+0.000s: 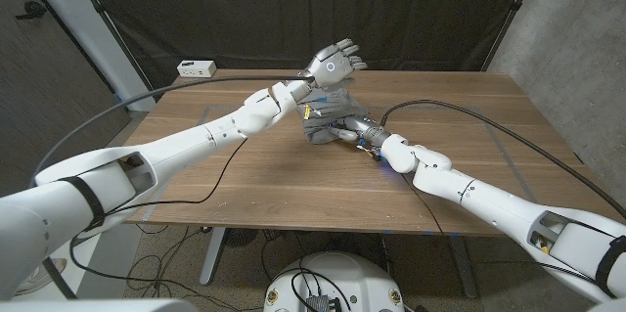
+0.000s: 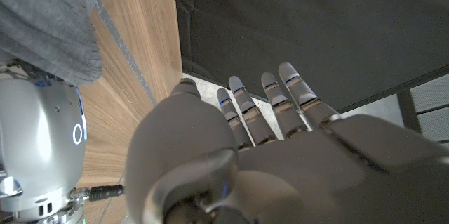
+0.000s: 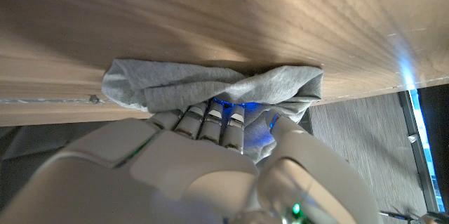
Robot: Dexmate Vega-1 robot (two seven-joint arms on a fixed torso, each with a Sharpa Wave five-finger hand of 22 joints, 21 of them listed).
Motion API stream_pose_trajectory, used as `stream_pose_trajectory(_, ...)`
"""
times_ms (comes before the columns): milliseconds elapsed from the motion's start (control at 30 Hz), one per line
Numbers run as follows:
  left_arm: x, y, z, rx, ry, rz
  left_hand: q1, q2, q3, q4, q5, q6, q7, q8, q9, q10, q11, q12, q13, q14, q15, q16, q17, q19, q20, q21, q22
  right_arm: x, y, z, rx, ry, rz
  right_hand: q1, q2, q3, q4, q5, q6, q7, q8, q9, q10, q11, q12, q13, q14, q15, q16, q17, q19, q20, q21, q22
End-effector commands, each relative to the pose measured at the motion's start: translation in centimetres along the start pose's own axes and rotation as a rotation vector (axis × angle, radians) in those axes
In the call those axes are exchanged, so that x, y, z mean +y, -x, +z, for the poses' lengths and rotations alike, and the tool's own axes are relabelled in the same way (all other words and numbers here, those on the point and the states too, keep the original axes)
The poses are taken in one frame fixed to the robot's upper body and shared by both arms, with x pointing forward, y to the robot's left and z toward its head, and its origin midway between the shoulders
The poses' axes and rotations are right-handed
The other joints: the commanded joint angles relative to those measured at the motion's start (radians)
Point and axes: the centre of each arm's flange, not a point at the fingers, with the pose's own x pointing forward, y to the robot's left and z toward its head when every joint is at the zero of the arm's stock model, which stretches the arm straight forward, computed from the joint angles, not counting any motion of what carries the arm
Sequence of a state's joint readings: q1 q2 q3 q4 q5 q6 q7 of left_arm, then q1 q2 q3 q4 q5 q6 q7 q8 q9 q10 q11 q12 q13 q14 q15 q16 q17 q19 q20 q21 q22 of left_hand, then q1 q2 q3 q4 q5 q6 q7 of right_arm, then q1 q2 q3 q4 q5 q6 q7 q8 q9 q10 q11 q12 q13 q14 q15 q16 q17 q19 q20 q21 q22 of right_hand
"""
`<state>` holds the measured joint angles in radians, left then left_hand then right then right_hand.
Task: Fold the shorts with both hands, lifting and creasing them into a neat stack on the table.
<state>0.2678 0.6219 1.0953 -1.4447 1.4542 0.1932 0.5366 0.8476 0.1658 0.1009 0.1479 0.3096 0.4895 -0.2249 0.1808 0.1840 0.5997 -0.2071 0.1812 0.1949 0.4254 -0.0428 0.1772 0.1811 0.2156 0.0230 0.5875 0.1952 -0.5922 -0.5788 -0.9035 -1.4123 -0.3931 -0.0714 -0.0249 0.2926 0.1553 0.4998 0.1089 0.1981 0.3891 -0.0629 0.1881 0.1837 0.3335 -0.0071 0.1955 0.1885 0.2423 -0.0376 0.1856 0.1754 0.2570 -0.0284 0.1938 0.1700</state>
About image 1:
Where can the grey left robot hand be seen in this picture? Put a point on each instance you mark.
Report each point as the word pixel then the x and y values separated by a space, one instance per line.
pixel 332 66

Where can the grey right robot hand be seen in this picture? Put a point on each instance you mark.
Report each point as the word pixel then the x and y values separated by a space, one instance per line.
pixel 367 131

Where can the grey fabric shorts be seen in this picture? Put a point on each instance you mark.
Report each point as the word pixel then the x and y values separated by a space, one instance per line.
pixel 323 126

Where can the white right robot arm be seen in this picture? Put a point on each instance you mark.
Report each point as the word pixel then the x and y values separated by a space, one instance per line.
pixel 489 204

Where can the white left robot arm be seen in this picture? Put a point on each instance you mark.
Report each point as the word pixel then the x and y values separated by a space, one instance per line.
pixel 147 165

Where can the black backdrop curtain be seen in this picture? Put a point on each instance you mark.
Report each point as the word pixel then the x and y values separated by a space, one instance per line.
pixel 244 9

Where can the white power strip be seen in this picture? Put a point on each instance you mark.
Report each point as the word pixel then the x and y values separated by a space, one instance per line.
pixel 195 68

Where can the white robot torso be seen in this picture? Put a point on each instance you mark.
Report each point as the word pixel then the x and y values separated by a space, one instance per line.
pixel 342 278

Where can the dark round grille object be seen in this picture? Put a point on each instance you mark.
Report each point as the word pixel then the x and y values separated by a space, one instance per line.
pixel 240 236

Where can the grey table leg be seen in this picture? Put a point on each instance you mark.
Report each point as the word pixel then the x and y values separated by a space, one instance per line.
pixel 212 258
pixel 462 268

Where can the grey torso electronics box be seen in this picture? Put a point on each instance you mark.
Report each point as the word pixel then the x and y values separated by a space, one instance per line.
pixel 318 303

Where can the black backdrop stand pole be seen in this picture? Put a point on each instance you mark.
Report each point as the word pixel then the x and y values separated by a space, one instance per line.
pixel 513 6
pixel 100 9

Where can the dark wooden door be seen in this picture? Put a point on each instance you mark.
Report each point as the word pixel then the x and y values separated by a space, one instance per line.
pixel 49 82

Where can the grey sneaker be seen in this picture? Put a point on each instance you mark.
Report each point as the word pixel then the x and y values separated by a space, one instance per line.
pixel 44 278

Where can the white door frame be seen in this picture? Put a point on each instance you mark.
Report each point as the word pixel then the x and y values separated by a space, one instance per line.
pixel 98 43

